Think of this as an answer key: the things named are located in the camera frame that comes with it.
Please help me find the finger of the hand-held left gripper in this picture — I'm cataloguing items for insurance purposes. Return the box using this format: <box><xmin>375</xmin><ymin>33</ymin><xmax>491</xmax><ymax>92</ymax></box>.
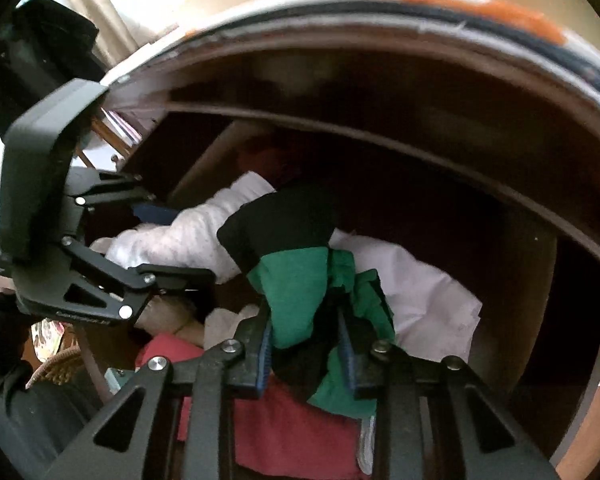
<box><xmin>60</xmin><ymin>235</ymin><xmax>216</xmax><ymax>321</ymax></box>
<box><xmin>60</xmin><ymin>169</ymin><xmax>181</xmax><ymax>226</ymax></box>

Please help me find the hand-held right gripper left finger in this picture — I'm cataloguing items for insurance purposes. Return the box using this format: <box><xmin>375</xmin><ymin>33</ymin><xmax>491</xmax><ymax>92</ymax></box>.
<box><xmin>45</xmin><ymin>305</ymin><xmax>276</xmax><ymax>480</ymax></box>

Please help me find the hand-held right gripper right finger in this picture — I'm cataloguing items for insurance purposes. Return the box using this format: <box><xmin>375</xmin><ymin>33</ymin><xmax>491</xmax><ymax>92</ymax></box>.
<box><xmin>336</xmin><ymin>305</ymin><xmax>561</xmax><ymax>480</ymax></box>

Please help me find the pale pink dotted underwear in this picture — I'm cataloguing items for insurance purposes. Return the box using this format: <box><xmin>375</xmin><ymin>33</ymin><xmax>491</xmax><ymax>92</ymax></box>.
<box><xmin>90</xmin><ymin>172</ymin><xmax>276</xmax><ymax>286</ymax></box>

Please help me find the green and black underwear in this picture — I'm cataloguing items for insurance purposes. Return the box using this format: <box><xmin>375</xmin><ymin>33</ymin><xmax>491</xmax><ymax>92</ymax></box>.
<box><xmin>217</xmin><ymin>187</ymin><xmax>396</xmax><ymax>418</ymax></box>

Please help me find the red underwear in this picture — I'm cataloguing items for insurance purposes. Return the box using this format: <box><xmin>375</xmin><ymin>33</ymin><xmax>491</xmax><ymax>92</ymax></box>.
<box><xmin>135</xmin><ymin>332</ymin><xmax>361</xmax><ymax>480</ymax></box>

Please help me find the stack of books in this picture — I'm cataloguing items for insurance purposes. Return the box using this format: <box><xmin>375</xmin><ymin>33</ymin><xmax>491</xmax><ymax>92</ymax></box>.
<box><xmin>87</xmin><ymin>95</ymin><xmax>153</xmax><ymax>161</ymax></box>

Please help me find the woven straw basket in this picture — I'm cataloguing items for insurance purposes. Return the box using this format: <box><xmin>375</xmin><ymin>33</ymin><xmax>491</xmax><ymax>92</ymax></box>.
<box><xmin>25</xmin><ymin>347</ymin><xmax>88</xmax><ymax>388</ymax></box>

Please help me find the cream and orange curtain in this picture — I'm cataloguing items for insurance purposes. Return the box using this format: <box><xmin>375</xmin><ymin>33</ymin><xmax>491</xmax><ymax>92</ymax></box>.
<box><xmin>55</xmin><ymin>0</ymin><xmax>261</xmax><ymax>66</ymax></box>

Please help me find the person's dark clothing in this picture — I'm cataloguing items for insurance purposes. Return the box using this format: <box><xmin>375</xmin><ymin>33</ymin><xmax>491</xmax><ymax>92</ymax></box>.
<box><xmin>0</xmin><ymin>285</ymin><xmax>106</xmax><ymax>466</ymax></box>

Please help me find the white printed table cover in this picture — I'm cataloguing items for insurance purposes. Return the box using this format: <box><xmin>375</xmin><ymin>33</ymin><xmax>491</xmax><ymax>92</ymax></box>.
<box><xmin>100</xmin><ymin>0</ymin><xmax>600</xmax><ymax>121</ymax></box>

